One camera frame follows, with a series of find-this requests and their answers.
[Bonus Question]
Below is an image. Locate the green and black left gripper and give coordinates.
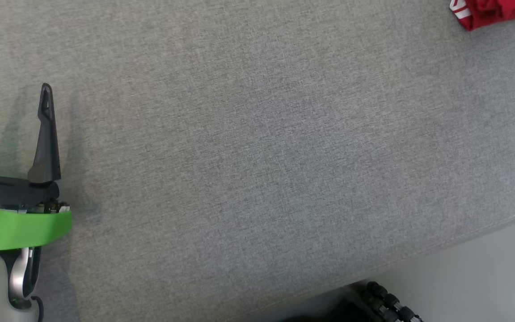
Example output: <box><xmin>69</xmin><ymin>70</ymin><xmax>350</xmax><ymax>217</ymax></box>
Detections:
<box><xmin>0</xmin><ymin>75</ymin><xmax>72</xmax><ymax>251</ymax></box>

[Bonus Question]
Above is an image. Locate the red jersey with black number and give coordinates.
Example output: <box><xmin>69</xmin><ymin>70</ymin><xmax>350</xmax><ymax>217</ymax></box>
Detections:
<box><xmin>449</xmin><ymin>0</ymin><xmax>515</xmax><ymax>32</ymax></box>

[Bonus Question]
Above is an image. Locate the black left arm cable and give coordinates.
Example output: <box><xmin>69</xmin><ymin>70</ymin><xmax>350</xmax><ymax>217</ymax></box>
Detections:
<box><xmin>30</xmin><ymin>295</ymin><xmax>46</xmax><ymax>322</ymax></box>

